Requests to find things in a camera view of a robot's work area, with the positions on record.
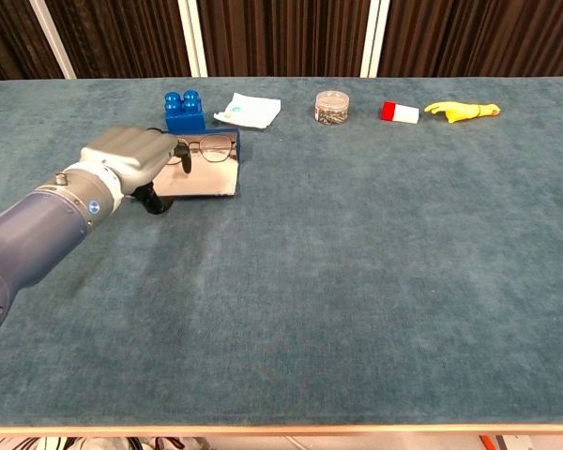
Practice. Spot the red and white small box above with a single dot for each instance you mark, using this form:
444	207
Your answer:
403	113

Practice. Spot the blue felt table cover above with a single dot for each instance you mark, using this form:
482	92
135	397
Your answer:
338	281

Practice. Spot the thin wire-frame eyeglasses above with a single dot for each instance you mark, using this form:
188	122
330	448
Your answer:
216	149

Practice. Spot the blue toy building block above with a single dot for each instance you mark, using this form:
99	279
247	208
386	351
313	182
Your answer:
185	115

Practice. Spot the left blue robot arm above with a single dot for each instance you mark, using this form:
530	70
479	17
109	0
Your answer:
37	239

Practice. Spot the dark brown pleated curtain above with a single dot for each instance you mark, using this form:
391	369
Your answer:
286	37

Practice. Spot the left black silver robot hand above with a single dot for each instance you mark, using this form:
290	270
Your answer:
129	152

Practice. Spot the yellow rubber chicken toy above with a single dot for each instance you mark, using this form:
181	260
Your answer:
460	111

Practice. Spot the clear round jar of screws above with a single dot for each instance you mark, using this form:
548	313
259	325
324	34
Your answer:
332	109

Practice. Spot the white tissue packet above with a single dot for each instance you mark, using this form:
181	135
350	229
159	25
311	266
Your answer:
251	112

